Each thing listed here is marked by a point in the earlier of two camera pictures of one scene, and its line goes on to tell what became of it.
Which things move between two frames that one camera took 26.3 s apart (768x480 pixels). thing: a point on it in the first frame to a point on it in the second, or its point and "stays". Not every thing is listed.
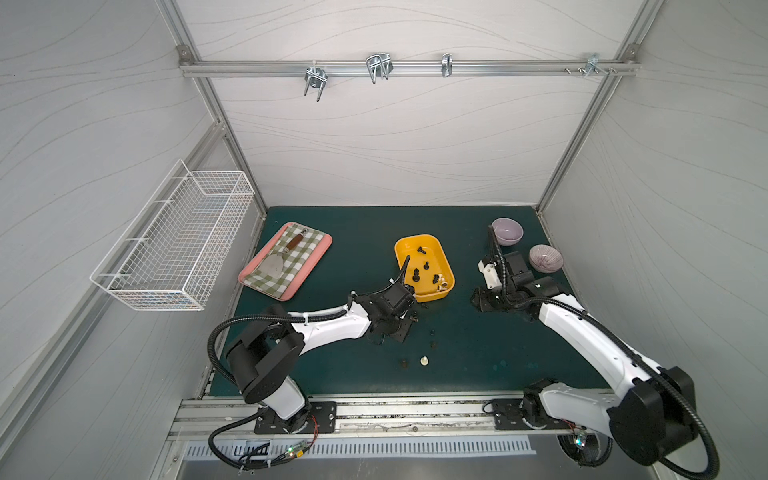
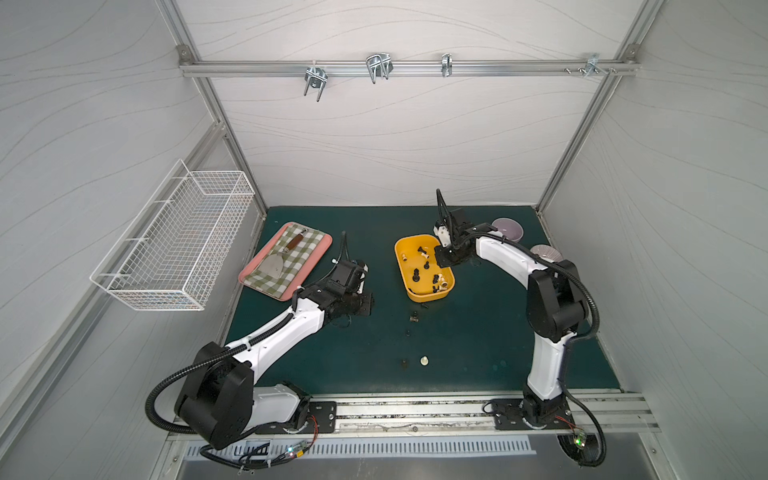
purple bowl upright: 507,231 stays
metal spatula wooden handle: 272,266 stays
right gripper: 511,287 to 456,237
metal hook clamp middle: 379,65 stays
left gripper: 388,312 to 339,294
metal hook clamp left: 315,77 stays
